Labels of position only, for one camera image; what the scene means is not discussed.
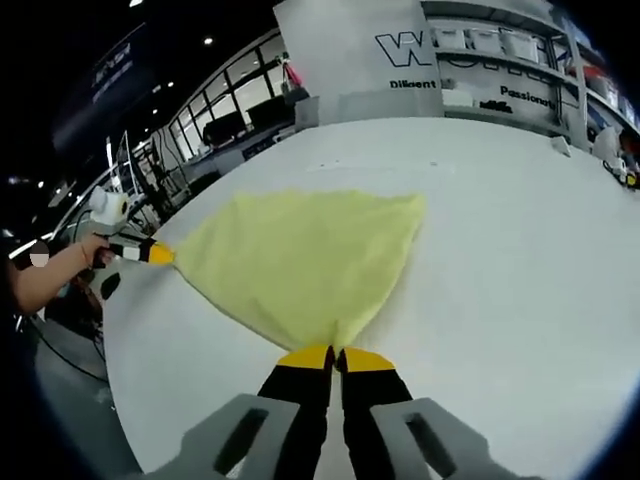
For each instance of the person's left hand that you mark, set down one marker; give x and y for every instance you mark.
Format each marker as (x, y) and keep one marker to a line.
(95, 250)

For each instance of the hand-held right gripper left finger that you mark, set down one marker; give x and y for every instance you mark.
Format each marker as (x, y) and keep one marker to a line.
(280, 430)

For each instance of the yellow blue grey garment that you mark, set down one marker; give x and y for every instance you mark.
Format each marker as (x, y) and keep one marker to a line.
(300, 260)

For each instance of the grey office desk counter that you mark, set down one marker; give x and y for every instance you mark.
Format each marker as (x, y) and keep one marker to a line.
(230, 155)

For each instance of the yellow black tool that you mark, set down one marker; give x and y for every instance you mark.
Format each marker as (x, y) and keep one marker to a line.
(631, 179)

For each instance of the black computer monitor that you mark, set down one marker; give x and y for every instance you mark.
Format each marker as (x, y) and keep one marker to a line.
(223, 127)
(266, 112)

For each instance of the grey metal storage shelf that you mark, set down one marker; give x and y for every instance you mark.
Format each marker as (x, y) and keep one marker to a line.
(580, 100)

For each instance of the small black round object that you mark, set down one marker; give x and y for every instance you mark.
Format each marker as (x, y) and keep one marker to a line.
(111, 287)

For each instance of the white office chair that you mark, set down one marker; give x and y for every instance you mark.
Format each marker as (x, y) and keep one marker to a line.
(307, 110)

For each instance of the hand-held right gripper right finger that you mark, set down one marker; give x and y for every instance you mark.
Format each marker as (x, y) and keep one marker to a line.
(385, 435)

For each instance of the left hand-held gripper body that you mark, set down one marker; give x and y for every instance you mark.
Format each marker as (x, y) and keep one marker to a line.
(110, 207)

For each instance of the person's black clothing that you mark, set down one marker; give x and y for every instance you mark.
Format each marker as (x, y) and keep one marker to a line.
(75, 305)

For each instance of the small white table device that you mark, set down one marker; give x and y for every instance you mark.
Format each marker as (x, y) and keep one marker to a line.
(561, 146)

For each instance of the grey pink hanging bag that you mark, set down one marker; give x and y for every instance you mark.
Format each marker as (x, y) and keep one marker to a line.
(295, 92)

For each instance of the large dark wall screen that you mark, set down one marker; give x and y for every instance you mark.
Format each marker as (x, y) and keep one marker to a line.
(110, 75)

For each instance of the white storage bin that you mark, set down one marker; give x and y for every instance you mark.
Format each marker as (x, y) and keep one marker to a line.
(487, 40)
(455, 39)
(521, 47)

